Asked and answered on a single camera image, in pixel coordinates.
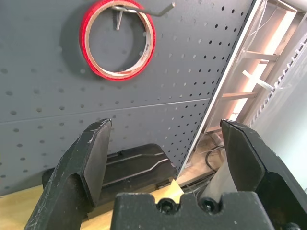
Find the black plastic tool case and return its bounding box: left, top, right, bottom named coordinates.
left=42, top=143, right=177, bottom=207

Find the wooden shelf frame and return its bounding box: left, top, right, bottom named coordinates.
left=203, top=0, right=305, bottom=135

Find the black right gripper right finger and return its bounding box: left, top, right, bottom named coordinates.
left=220, top=119, right=307, bottom=230

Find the red tape roll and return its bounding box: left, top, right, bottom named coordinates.
left=79, top=0, right=156, bottom=81

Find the grey perforated pegboard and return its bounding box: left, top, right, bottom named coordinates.
left=0, top=0, right=257, bottom=197

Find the silver wire peg hook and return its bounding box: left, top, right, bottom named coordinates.
left=111, top=2, right=176, bottom=31

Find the black looped floor cable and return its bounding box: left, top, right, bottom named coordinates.
left=205, top=144, right=226, bottom=171

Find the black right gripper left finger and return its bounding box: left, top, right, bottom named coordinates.
left=24, top=118, right=113, bottom=230

